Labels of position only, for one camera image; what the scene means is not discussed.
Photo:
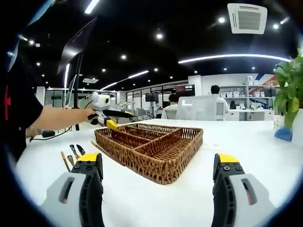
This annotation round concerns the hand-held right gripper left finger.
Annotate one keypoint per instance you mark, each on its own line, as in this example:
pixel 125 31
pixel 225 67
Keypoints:
pixel 78 205

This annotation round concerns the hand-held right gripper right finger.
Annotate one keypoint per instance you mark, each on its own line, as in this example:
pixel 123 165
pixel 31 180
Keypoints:
pixel 227 196

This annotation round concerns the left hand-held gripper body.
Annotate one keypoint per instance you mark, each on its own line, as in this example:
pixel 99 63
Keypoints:
pixel 100 101

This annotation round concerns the brown wooden chopstick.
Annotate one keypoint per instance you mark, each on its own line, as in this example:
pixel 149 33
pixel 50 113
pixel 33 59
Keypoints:
pixel 98 147
pixel 64 159

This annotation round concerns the silver fork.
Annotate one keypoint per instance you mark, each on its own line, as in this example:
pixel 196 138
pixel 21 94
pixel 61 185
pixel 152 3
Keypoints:
pixel 70 159

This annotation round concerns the brown wicker storage slots tray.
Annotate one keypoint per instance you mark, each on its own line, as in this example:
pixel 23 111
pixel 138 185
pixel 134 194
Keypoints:
pixel 165 160

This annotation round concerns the white storage shelf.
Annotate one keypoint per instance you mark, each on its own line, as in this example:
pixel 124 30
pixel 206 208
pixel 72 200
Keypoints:
pixel 239 94

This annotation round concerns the person's left hand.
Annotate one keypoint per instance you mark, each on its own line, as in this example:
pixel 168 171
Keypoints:
pixel 84 114

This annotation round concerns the black light stand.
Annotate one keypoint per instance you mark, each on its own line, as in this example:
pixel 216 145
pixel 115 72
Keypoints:
pixel 78 89

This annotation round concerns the black screen on stand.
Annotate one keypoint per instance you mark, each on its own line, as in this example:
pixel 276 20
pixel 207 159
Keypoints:
pixel 151 97

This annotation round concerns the long ceiling light strip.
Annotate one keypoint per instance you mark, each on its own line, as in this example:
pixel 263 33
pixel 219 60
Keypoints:
pixel 138 74
pixel 225 56

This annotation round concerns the small black device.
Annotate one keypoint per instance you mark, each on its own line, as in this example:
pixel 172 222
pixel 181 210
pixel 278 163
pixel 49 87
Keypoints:
pixel 48 134

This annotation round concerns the white monitor back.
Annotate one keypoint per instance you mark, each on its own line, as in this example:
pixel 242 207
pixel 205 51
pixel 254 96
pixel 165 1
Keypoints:
pixel 201 108

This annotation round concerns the blue packet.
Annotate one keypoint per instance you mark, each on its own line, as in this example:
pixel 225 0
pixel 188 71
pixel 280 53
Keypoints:
pixel 282 135

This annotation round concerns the group of ceiling spotlights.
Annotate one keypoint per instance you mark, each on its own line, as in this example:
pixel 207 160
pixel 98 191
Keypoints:
pixel 159 36

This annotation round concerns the potted green plant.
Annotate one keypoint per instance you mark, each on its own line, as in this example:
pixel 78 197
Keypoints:
pixel 290 94

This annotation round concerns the white ceiling air vent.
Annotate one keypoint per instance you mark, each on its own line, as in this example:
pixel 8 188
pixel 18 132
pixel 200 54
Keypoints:
pixel 247 19

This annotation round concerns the dark wall screen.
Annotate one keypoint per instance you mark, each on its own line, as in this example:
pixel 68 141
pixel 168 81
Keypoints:
pixel 185 89

